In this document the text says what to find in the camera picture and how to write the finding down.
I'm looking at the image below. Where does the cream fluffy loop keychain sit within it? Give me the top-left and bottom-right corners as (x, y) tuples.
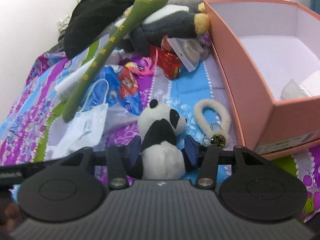
(194, 98), (232, 147)

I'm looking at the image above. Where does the small panda plush toy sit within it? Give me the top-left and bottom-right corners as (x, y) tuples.
(135, 99), (187, 180)

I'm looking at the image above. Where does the red foil snack packet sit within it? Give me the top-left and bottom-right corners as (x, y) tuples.
(156, 35), (182, 80)

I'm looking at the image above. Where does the white textured paper towel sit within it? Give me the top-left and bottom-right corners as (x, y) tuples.
(280, 70), (320, 100)

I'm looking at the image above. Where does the light blue face mask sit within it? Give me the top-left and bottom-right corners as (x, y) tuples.
(46, 78), (110, 159)

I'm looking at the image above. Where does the blue plastic bag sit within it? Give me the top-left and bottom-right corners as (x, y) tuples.
(81, 65), (143, 115)

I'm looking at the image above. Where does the colourful cartoon balloon wrapper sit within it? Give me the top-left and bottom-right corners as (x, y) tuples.
(118, 67), (139, 99)

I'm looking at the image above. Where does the floral colourful bed sheet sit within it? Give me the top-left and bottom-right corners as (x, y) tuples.
(1, 38), (319, 220)

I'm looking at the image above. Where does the white rolled paper tube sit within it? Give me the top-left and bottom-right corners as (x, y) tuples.
(55, 63), (90, 101)

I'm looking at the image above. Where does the clear zip bag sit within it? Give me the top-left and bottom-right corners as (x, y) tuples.
(168, 38), (208, 73)

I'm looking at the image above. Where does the pink cardboard shoe box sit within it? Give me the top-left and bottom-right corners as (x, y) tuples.
(204, 0), (319, 159)

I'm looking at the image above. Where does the grey penguin plush toy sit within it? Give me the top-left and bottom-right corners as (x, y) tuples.
(118, 4), (210, 57)

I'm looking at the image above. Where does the black fabric garment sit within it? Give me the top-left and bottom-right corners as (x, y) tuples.
(63, 0), (135, 59)

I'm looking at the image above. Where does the long green plush stick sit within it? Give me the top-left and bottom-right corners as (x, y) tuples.
(62, 0), (169, 122)

